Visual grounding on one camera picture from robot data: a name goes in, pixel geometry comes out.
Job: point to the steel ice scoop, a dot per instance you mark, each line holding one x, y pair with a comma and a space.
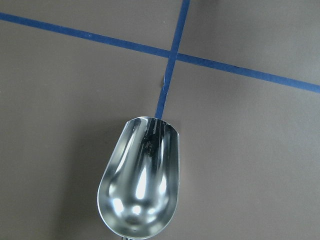
138, 193

